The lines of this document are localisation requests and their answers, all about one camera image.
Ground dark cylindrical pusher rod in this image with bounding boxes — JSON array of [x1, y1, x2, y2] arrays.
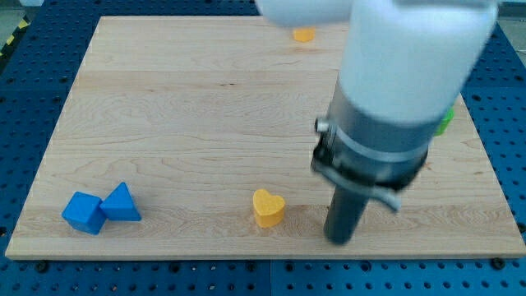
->
[[323, 187, 368, 245]]

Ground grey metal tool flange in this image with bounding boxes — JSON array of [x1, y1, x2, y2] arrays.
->
[[311, 81, 441, 211]]

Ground yellow heart block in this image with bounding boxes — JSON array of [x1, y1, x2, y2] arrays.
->
[[252, 189, 286, 228]]

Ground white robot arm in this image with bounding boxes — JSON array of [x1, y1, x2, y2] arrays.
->
[[256, 0, 499, 244]]

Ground wooden board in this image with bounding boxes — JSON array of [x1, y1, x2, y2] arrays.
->
[[6, 16, 525, 261]]

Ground green block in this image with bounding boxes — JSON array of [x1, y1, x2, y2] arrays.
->
[[434, 107, 454, 136]]

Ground yellow block at far edge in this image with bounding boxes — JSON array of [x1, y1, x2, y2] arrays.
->
[[293, 27, 316, 43]]

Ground blue triangle block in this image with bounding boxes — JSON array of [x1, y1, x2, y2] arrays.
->
[[99, 183, 141, 221]]

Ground blue cube block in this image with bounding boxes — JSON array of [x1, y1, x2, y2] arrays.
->
[[62, 192, 106, 235]]

